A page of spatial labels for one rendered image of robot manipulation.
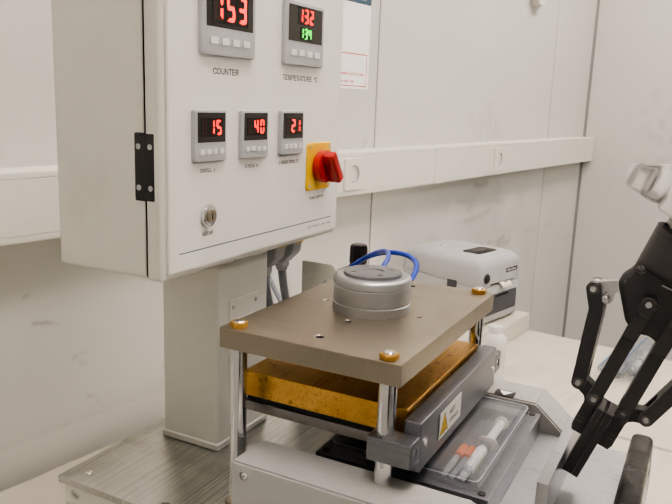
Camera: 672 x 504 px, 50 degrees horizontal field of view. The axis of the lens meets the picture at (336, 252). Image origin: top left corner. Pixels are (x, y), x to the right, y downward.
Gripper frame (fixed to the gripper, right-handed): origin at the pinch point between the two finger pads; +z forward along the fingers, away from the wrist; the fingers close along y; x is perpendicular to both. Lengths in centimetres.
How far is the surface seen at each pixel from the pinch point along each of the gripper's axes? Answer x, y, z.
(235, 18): -7, -45, -22
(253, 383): -10.8, -28.4, 8.0
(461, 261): 99, -40, 23
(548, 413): 11.5, -4.2, 5.4
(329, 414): -10.8, -20.2, 6.2
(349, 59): 82, -78, -12
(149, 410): 25, -63, 50
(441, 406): -7.0, -12.0, 1.5
